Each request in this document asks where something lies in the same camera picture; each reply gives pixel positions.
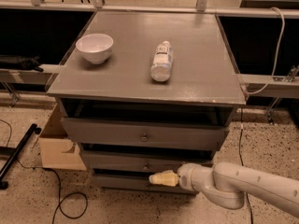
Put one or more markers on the white bowl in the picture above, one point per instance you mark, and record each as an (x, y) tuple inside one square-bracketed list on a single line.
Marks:
[(95, 48)]

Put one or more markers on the grey drawer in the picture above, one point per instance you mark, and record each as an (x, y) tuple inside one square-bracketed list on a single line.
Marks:
[(143, 134), (135, 183), (135, 162)]

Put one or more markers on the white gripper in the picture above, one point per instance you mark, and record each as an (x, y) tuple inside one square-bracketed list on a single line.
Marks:
[(186, 177)]

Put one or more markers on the grey top drawer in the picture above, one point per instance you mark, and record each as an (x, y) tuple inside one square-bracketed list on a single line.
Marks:
[(143, 134)]

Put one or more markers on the clear plastic bottle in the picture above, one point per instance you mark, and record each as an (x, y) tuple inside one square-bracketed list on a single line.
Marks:
[(161, 67)]

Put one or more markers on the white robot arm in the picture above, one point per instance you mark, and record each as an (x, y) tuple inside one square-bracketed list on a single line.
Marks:
[(225, 184)]

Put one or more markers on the metal rail bracket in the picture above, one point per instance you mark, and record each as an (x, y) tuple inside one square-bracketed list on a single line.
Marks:
[(275, 102)]

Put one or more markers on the grey bottom drawer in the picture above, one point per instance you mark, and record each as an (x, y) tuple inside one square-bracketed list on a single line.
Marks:
[(135, 183)]

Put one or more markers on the black cloth bundle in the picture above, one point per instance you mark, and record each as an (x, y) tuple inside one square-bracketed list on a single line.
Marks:
[(20, 63)]

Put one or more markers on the black stand leg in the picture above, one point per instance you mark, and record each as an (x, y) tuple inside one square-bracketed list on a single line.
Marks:
[(10, 154)]

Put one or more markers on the grey drawer cabinet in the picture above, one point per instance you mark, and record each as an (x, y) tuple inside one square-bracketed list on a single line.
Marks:
[(203, 89)]

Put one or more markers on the cardboard box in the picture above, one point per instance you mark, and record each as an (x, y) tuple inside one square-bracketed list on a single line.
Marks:
[(56, 149)]

